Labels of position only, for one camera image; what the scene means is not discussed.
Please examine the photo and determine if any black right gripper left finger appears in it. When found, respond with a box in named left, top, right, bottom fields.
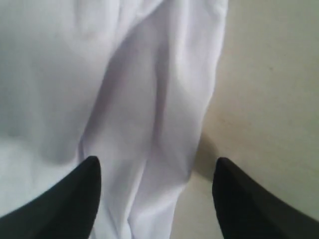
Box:
left=0, top=156, right=101, bottom=239

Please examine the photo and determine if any white t-shirt red lettering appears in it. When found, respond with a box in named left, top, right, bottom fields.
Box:
left=0, top=0, right=228, bottom=239

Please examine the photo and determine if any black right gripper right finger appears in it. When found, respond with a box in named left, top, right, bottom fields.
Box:
left=212, top=157, right=319, bottom=239

